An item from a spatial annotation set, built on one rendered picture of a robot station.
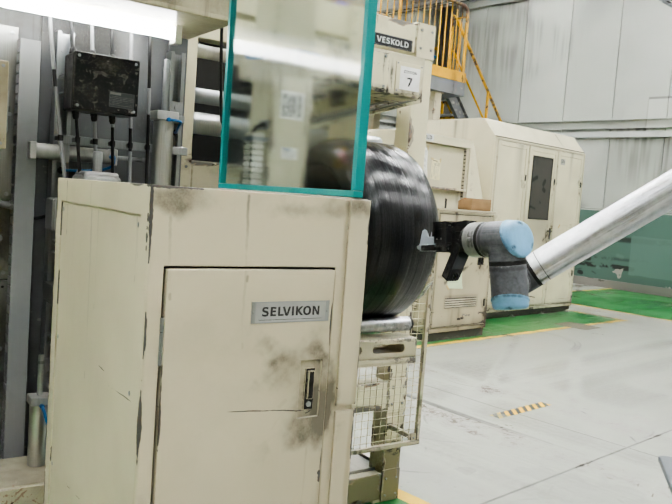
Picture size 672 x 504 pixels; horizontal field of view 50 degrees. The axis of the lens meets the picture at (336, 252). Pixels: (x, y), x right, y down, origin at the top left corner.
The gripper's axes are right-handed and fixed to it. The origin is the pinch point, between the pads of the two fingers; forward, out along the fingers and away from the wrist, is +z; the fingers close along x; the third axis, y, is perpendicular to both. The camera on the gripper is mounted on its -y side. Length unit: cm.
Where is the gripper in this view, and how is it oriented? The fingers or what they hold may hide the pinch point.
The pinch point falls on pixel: (421, 249)
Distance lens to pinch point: 205.6
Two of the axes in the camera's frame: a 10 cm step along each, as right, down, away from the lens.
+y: 0.1, -10.0, 0.2
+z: -5.6, 0.1, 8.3
